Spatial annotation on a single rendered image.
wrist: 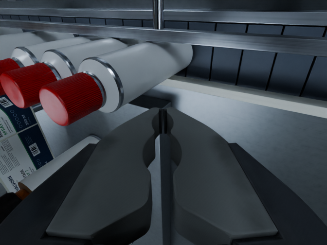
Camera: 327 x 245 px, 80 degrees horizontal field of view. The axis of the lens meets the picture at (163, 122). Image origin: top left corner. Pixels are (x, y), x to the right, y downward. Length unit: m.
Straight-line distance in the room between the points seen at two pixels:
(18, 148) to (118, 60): 0.53
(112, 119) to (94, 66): 0.30
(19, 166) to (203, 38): 0.61
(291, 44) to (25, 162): 0.67
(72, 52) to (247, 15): 0.20
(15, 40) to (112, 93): 0.26
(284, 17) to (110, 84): 0.20
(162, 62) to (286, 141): 0.25
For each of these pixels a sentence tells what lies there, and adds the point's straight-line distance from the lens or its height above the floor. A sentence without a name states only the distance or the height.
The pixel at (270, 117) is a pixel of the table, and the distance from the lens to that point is 0.36.
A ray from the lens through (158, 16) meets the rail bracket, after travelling 0.23.
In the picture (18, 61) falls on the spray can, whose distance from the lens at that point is 0.27.
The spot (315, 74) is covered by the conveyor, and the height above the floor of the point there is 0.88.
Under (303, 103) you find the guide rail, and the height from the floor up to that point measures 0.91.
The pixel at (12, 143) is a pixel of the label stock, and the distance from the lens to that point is 0.67.
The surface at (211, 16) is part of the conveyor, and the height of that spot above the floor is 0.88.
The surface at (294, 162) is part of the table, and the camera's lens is 0.41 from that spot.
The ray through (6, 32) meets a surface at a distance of 0.59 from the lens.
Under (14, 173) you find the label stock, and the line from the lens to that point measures 0.70.
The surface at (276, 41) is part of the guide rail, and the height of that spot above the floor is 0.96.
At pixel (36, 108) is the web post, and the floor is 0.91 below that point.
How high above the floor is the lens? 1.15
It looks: 47 degrees down
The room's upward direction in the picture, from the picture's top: 133 degrees counter-clockwise
